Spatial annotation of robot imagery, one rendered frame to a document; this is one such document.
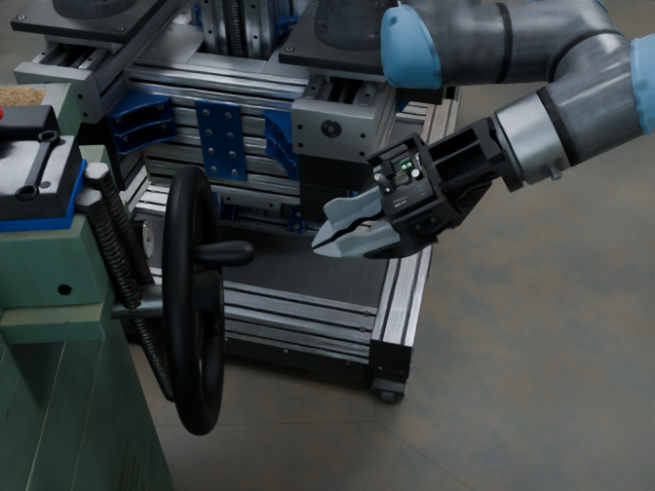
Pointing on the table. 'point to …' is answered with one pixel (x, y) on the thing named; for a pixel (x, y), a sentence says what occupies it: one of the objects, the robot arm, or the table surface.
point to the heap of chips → (20, 95)
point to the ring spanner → (37, 167)
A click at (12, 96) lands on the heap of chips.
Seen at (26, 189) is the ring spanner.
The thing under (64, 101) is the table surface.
